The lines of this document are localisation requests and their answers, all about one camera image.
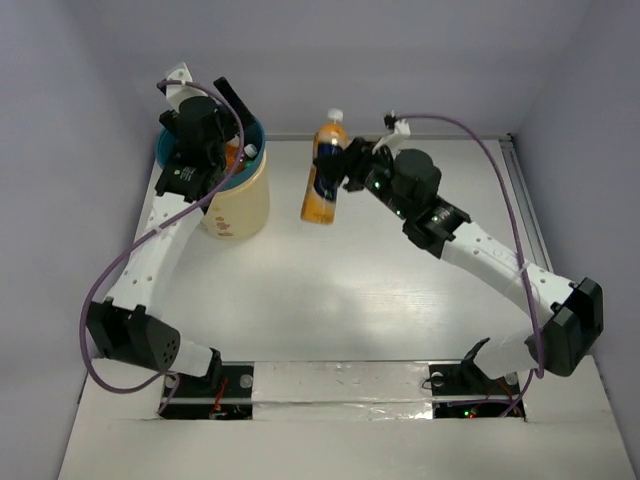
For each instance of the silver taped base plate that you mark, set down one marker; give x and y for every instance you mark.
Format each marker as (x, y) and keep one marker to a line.
(339, 391)

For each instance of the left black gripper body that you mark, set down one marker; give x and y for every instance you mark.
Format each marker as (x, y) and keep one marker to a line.
(232, 101)

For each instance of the beige bin with teal liner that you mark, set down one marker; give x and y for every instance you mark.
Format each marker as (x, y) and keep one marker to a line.
(242, 208)

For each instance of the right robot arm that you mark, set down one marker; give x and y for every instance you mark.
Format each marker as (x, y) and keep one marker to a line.
(569, 314)

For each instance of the yellow orange juice bottle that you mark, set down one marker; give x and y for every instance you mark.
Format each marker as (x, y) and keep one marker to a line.
(320, 199)

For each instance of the metal rail at table edge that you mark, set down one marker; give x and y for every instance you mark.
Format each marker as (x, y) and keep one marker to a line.
(539, 252)

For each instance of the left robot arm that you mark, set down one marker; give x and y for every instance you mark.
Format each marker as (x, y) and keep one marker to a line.
(127, 325)

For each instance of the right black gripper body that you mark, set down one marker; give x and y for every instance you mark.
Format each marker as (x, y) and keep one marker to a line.
(374, 172)

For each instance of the tall orange tea bottle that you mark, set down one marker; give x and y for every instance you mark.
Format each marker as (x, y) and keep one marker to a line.
(232, 150)

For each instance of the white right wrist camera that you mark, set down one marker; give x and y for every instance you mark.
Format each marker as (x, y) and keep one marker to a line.
(399, 131)

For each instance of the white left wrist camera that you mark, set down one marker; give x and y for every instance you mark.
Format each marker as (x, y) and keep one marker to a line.
(175, 94)

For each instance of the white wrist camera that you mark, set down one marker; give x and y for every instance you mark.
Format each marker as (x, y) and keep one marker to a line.
(175, 94)
(399, 131)

